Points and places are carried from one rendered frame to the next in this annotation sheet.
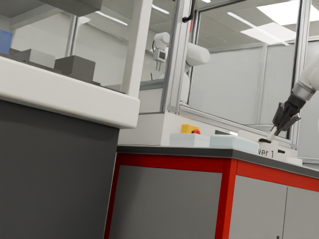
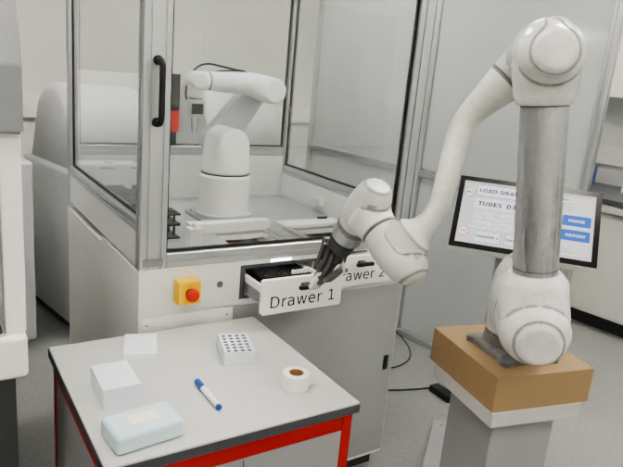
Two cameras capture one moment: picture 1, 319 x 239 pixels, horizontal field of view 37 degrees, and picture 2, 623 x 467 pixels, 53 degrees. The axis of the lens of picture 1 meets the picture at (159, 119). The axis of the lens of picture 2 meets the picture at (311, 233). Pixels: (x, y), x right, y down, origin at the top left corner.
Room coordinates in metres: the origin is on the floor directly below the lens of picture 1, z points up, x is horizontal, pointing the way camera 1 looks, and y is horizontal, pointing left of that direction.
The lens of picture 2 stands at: (0.39, -0.71, 1.54)
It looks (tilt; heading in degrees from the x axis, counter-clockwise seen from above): 15 degrees down; 7
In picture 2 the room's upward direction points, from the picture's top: 5 degrees clockwise
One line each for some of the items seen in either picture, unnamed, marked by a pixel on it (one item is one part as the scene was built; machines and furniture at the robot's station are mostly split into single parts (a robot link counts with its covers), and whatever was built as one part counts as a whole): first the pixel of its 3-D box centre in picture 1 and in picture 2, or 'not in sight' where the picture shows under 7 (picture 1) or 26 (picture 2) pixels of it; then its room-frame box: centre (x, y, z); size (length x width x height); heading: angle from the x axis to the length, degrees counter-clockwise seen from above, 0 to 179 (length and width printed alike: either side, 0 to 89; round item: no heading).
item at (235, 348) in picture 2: not in sight; (235, 347); (1.93, -0.33, 0.78); 0.12 x 0.08 x 0.04; 26
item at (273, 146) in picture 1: (258, 147); (302, 292); (2.19, -0.47, 0.87); 0.29 x 0.02 x 0.11; 131
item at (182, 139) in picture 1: (190, 142); (115, 384); (1.64, -0.12, 0.79); 0.13 x 0.09 x 0.05; 40
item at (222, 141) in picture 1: (234, 145); (143, 426); (1.50, -0.25, 0.78); 0.15 x 0.10 x 0.04; 137
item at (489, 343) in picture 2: not in sight; (518, 340); (2.02, -1.09, 0.89); 0.22 x 0.18 x 0.06; 118
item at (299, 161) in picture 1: (292, 164); (296, 379); (1.80, -0.52, 0.78); 0.07 x 0.07 x 0.04
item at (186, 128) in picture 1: (190, 133); (187, 291); (2.06, -0.14, 0.88); 0.07 x 0.05 x 0.07; 131
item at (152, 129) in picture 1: (172, 146); (229, 238); (2.68, -0.09, 0.87); 1.02 x 0.95 x 0.14; 131
